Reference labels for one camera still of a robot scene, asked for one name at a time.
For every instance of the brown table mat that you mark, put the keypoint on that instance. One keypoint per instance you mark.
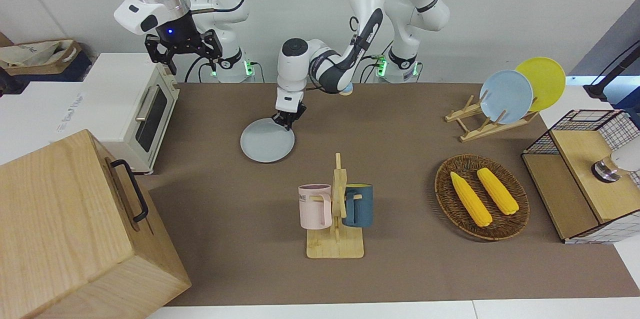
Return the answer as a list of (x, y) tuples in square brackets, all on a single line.
[(400, 159)]

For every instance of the long pointed yellow corn cob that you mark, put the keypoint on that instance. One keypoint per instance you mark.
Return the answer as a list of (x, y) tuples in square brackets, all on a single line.
[(470, 198)]

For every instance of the wooden crate with cloth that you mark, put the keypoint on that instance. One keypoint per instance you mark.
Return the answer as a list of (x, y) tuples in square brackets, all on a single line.
[(40, 56)]

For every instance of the right gripper brass rod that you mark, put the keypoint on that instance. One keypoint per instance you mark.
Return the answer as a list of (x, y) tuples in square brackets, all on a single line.
[(202, 10)]

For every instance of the short blunt yellow corn cob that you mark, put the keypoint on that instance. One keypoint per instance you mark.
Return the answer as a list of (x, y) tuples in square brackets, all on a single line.
[(497, 190)]

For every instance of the dark blue storage bin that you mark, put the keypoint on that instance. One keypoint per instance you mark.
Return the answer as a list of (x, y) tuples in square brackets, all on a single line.
[(75, 71)]

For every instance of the wooden drawer cabinet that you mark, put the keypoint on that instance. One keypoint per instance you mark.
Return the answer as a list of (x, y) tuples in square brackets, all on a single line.
[(60, 219)]

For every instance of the light blue plate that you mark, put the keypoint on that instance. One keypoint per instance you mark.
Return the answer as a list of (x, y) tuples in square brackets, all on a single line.
[(505, 96)]

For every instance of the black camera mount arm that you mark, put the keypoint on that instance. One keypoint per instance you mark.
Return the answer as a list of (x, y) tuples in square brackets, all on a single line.
[(597, 91)]

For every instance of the yellow plate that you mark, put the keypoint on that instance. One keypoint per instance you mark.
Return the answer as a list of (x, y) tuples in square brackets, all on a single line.
[(547, 81)]

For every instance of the wooden box shelf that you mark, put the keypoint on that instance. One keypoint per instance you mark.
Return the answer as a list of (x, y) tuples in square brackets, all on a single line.
[(575, 174)]

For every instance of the brown wicker basket tray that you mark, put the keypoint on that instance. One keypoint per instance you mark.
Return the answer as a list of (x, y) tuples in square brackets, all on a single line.
[(450, 206)]

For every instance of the pink mug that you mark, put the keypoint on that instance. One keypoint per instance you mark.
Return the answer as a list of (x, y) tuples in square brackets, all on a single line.
[(312, 209)]

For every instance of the wooden plate rack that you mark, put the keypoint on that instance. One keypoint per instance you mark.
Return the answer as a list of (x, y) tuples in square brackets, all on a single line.
[(480, 134)]

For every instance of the white cylinder with glass base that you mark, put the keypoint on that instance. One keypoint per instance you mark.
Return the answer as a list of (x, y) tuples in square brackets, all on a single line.
[(627, 159)]

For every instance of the dark blue mug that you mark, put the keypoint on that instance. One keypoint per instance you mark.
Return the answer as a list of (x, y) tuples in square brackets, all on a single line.
[(361, 206)]

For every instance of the wooden mug tree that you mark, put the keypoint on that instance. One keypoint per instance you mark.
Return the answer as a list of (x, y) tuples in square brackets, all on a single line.
[(335, 246)]

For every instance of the white printed carton box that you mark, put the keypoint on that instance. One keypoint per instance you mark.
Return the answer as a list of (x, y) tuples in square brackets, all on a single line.
[(40, 114)]

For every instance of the white toaster oven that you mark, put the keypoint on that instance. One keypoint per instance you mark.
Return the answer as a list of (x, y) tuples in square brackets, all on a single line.
[(120, 79)]

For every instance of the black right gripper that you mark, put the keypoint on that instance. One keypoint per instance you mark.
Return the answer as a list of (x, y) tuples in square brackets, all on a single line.
[(180, 39)]

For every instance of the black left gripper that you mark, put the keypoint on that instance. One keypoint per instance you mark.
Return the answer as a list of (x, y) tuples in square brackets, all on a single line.
[(292, 113)]

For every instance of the gray round plate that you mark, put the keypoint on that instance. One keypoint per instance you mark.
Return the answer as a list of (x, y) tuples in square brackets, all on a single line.
[(265, 141)]

